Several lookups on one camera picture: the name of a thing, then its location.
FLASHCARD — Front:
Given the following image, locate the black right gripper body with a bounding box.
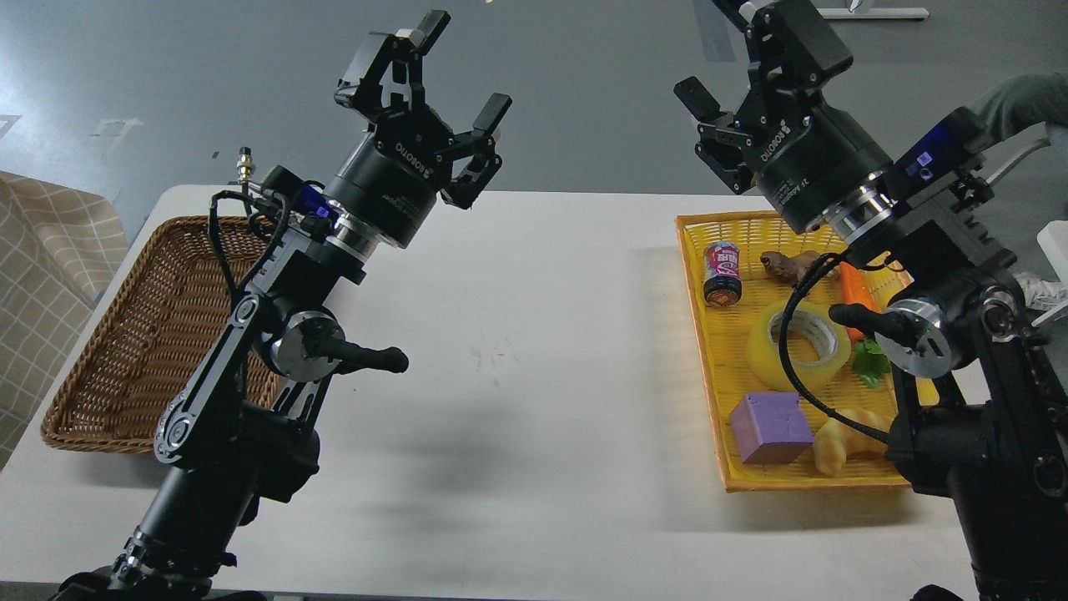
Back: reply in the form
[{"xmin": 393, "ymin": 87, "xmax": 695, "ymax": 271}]
[{"xmin": 735, "ymin": 86, "xmax": 891, "ymax": 233}]

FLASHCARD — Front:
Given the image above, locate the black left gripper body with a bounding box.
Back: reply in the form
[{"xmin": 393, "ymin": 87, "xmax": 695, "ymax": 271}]
[{"xmin": 325, "ymin": 108, "xmax": 454, "ymax": 248}]

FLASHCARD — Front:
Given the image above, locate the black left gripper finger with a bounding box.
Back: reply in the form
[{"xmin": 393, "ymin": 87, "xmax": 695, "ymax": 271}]
[
  {"xmin": 436, "ymin": 93, "xmax": 512, "ymax": 210},
  {"xmin": 335, "ymin": 10, "xmax": 451, "ymax": 124}
]

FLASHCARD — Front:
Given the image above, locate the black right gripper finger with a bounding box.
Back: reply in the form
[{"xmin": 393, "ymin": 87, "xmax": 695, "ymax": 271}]
[
  {"xmin": 674, "ymin": 77, "xmax": 764, "ymax": 194},
  {"xmin": 713, "ymin": 1, "xmax": 854, "ymax": 114}
]

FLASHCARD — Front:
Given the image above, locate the yellow tape roll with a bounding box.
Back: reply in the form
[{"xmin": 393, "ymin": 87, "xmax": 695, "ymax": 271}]
[{"xmin": 745, "ymin": 300, "xmax": 852, "ymax": 391}]

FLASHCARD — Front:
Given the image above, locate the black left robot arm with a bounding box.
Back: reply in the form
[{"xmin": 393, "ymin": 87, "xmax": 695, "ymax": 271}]
[{"xmin": 53, "ymin": 10, "xmax": 511, "ymax": 600}]

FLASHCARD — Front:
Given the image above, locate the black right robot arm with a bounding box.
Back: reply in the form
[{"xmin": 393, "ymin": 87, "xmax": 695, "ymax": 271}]
[{"xmin": 674, "ymin": 1, "xmax": 1067, "ymax": 600}]

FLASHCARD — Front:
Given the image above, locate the brown toy animal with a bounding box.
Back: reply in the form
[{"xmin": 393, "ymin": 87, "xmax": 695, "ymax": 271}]
[{"xmin": 759, "ymin": 250, "xmax": 820, "ymax": 287}]

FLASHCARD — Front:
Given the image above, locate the small soda can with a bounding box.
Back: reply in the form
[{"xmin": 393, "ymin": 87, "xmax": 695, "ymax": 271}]
[{"xmin": 703, "ymin": 240, "xmax": 743, "ymax": 307}]

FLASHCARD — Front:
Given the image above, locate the orange toy carrot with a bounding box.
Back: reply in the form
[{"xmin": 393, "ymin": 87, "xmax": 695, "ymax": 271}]
[{"xmin": 838, "ymin": 262, "xmax": 891, "ymax": 389}]

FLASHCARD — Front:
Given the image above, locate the office chair leg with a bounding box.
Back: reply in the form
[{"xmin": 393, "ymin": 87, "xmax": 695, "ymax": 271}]
[{"xmin": 985, "ymin": 133, "xmax": 1051, "ymax": 187}]

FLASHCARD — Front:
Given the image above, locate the person in green trousers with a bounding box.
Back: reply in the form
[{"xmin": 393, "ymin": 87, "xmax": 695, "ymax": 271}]
[{"xmin": 968, "ymin": 72, "xmax": 1067, "ymax": 142}]

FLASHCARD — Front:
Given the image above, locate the yellow plastic basket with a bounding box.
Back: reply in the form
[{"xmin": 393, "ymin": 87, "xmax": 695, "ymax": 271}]
[{"xmin": 675, "ymin": 211, "xmax": 944, "ymax": 493}]

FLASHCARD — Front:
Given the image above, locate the brown wicker basket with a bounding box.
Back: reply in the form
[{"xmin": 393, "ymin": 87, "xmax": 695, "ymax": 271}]
[{"xmin": 41, "ymin": 216, "xmax": 321, "ymax": 456}]

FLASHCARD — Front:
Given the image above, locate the purple cube block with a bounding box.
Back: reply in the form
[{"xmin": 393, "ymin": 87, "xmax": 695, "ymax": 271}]
[{"xmin": 729, "ymin": 391, "xmax": 815, "ymax": 465}]

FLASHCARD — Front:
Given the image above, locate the toy croissant bread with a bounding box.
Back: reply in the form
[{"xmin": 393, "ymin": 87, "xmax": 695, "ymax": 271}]
[{"xmin": 814, "ymin": 408, "xmax": 893, "ymax": 477}]

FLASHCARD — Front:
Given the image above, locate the beige checkered cloth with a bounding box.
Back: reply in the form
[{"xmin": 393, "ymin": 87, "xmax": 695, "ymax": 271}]
[{"xmin": 1, "ymin": 172, "xmax": 128, "ymax": 462}]

